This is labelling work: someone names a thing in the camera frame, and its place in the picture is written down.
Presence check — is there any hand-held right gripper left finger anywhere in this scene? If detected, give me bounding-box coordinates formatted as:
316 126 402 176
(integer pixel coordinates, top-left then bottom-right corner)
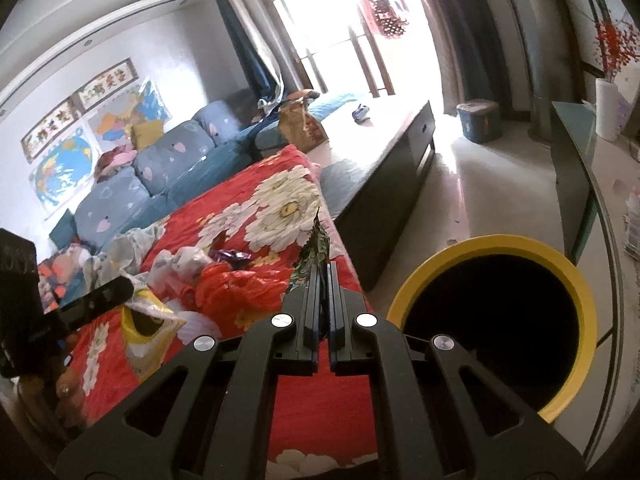
54 261 327 480

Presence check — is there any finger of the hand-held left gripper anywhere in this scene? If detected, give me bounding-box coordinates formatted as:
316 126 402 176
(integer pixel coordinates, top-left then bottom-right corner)
54 275 136 333

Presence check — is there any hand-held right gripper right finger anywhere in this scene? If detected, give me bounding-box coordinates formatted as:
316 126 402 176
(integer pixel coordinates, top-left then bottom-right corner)
327 261 587 480

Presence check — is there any green foil wrapper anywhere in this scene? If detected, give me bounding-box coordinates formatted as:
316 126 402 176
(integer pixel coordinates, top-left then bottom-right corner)
291 205 332 293

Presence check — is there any yellow rimmed round bin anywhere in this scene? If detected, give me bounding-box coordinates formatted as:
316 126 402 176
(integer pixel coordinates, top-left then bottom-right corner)
386 234 598 423

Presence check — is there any orange patterned cloth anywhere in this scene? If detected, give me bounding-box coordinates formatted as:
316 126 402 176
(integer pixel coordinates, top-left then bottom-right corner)
37 245 93 311

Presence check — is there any yellow plastic bag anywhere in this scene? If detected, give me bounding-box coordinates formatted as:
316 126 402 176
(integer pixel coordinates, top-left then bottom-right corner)
120 287 188 376

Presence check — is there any light patterned cloth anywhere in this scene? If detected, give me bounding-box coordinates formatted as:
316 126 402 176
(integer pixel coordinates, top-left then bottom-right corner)
82 225 166 286

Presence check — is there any red plastic bag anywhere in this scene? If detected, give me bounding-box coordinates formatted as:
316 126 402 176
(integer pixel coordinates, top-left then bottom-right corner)
182 265 296 333

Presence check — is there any white plastic bag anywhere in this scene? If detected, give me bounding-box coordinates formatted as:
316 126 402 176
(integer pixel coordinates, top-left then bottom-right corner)
150 247 213 291

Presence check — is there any blue heart-print sofa cushion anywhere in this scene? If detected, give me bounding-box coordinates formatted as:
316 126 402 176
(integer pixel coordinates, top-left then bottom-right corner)
74 167 151 251
132 120 218 196
192 100 246 146

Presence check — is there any brown plush toy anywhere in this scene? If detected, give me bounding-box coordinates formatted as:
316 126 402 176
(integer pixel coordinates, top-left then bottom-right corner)
15 340 88 431

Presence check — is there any red floral blanket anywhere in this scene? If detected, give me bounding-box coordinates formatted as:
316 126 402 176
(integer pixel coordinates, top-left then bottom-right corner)
60 144 381 466

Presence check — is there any purple foil wrapper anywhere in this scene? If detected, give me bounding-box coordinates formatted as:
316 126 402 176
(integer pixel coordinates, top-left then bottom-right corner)
210 247 253 267

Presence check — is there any world map poster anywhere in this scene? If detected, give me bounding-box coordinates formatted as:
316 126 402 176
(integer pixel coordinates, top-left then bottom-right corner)
27 127 101 218

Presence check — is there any pink clothes pile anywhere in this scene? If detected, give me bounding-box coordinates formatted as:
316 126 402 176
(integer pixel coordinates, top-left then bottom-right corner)
96 146 138 181

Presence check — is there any dark low coffee table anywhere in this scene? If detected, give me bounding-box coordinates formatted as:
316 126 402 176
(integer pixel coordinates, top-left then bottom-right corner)
305 92 437 291

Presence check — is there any blue sofa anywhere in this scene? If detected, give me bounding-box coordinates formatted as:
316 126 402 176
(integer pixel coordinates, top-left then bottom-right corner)
47 92 373 271

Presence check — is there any yellow pillow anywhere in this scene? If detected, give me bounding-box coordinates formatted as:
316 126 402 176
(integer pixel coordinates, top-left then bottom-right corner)
131 119 166 151

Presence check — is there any framed calligraphy picture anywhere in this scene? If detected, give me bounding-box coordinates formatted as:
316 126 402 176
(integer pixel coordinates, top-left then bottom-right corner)
72 57 141 111
20 99 83 163

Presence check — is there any brown paper bag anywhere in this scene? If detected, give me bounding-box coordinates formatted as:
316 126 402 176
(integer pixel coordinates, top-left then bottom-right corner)
277 97 331 153

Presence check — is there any country map poster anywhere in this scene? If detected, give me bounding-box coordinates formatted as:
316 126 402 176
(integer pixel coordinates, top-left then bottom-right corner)
87 76 171 148

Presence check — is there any blue storage box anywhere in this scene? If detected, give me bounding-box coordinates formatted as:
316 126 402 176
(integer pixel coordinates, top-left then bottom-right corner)
456 98 503 143

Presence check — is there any blue curtain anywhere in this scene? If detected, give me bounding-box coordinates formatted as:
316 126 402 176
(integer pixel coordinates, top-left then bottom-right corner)
212 0 288 111

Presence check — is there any teal and white cabinet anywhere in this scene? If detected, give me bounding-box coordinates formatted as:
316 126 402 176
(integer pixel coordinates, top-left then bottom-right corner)
550 100 640 461

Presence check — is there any dark curtain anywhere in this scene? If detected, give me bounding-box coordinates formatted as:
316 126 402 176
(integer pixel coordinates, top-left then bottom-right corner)
407 0 521 116

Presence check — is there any grey pipe column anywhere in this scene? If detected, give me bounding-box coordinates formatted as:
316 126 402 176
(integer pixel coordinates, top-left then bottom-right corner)
520 0 566 138

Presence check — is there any white paper towel roll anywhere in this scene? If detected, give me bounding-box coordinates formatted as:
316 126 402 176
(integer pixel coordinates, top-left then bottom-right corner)
594 77 623 142

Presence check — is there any balcony door frame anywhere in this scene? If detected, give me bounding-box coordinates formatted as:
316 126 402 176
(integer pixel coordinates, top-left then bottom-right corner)
240 0 401 98

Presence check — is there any red blossom wall art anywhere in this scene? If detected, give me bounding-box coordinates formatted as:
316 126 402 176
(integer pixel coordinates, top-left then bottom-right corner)
592 15 640 83

